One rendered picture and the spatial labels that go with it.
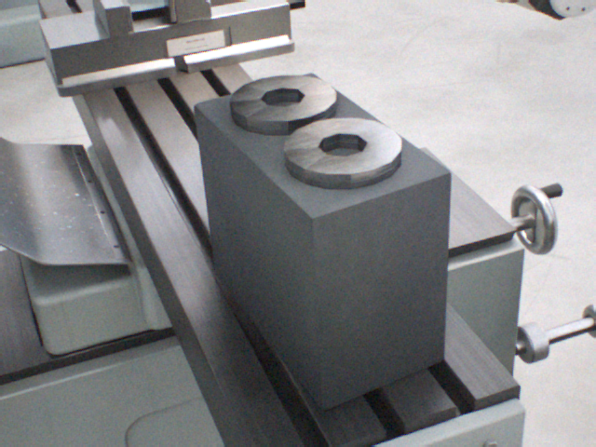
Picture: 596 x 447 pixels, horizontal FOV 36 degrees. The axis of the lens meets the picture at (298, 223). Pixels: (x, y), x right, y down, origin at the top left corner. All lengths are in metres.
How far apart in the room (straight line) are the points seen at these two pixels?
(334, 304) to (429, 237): 0.09
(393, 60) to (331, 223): 3.19
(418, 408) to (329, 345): 0.10
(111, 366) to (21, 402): 0.11
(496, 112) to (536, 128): 0.18
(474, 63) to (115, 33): 2.62
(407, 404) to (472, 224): 0.61
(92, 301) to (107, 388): 0.13
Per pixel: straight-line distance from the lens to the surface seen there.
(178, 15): 1.33
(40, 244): 1.10
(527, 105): 3.48
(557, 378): 2.28
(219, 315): 0.87
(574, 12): 1.18
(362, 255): 0.69
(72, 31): 1.37
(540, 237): 1.54
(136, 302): 1.15
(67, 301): 1.13
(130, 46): 1.33
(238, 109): 0.77
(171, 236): 0.99
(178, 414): 1.27
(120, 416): 1.24
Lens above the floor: 1.52
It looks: 33 degrees down
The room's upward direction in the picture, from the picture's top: 4 degrees counter-clockwise
